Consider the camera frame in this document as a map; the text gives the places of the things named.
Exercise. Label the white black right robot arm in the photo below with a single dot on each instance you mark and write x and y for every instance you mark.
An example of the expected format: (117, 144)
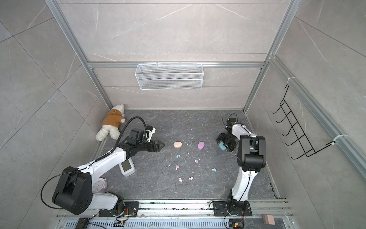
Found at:
(250, 152)

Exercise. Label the white wire mesh basket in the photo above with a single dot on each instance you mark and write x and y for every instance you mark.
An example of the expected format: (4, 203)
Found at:
(170, 76)

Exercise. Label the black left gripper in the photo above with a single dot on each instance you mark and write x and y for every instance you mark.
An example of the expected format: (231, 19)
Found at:
(157, 148)

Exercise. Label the purple earbud charging case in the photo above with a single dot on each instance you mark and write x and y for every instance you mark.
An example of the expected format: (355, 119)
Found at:
(201, 145)

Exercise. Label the white digital scale device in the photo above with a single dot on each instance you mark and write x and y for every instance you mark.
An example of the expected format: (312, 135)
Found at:
(127, 167)

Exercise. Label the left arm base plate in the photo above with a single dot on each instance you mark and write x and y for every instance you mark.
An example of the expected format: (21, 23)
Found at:
(121, 209)

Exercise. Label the white teddy bear brown hoodie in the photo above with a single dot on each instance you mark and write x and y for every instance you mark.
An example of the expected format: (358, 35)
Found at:
(111, 123)

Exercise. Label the pink earbud charging case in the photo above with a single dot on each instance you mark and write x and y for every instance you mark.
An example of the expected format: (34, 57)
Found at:
(177, 144)

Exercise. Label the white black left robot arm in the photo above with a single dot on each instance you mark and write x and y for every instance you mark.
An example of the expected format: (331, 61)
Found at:
(74, 191)

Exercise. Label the aluminium rail front frame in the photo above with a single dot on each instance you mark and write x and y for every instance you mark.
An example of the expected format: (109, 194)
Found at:
(182, 214)

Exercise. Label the blue earbud charging case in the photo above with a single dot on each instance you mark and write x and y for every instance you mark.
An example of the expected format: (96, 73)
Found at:
(222, 147)

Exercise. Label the pink eraser block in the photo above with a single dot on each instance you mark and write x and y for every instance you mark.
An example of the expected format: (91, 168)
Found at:
(268, 219)

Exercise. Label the purple round container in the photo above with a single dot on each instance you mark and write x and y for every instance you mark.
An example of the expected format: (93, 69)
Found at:
(100, 185)

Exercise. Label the black wire hook rack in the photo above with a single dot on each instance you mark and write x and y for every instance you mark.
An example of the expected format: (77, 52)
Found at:
(301, 137)

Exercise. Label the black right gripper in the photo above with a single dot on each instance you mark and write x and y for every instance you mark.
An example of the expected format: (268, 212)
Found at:
(231, 147)

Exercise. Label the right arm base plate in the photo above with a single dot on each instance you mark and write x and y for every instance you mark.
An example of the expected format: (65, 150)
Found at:
(222, 208)

